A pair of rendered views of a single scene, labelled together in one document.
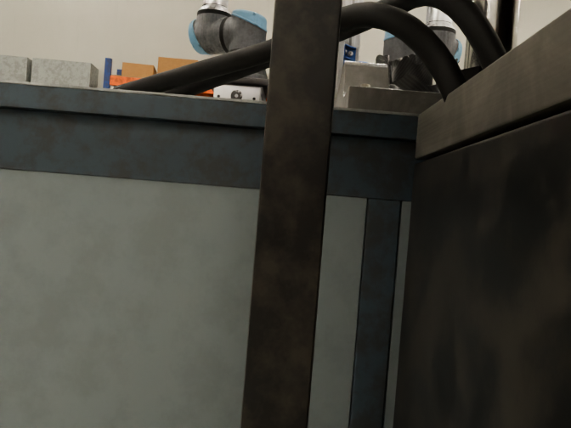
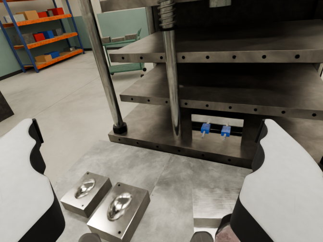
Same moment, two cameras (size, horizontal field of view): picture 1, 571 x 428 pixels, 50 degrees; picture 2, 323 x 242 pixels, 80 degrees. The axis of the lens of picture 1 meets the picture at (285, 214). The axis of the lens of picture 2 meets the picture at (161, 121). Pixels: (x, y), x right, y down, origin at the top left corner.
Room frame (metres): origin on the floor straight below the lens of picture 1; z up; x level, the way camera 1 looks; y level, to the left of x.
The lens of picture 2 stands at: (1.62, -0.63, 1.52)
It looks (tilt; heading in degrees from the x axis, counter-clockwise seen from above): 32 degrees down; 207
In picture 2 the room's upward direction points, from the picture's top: 8 degrees counter-clockwise
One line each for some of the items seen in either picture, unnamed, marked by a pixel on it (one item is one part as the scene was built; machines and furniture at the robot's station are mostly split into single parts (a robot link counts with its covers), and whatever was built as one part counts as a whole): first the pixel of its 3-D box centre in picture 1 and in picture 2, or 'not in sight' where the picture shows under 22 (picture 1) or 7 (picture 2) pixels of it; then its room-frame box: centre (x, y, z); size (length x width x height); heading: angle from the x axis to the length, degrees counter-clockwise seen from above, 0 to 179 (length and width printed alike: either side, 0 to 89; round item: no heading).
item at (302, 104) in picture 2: not in sight; (218, 79); (0.35, -0.82, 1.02); 1.10 x 0.74 x 0.05; 90
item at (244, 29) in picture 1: (246, 32); not in sight; (1.99, 0.17, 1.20); 0.13 x 0.12 x 0.14; 63
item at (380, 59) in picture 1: (404, 89); not in sight; (1.29, -0.23, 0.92); 0.35 x 0.16 x 0.09; 0
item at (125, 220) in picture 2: not in sight; (121, 211); (1.30, -1.02, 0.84); 0.20 x 0.15 x 0.07; 0
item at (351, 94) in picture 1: (399, 111); not in sight; (1.28, -0.22, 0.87); 0.50 x 0.26 x 0.14; 0
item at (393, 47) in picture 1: (404, 44); not in sight; (1.98, -0.34, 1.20); 0.13 x 0.12 x 0.14; 115
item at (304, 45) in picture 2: not in sight; (220, 39); (0.35, -0.82, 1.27); 1.10 x 0.74 x 0.05; 90
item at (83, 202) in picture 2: not in sight; (87, 192); (1.27, -1.22, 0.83); 0.17 x 0.13 x 0.06; 0
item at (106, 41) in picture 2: not in sight; (123, 55); (-2.21, -3.36, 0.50); 0.98 x 0.55 x 1.01; 112
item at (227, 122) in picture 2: not in sight; (222, 108); (0.48, -0.77, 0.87); 0.50 x 0.27 x 0.17; 0
